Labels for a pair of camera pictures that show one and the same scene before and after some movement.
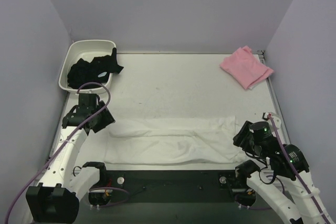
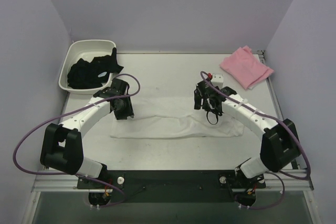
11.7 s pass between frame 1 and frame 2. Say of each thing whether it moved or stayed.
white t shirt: moved
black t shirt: stayed
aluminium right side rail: stayed
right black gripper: moved
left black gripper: moved
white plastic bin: stayed
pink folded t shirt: stayed
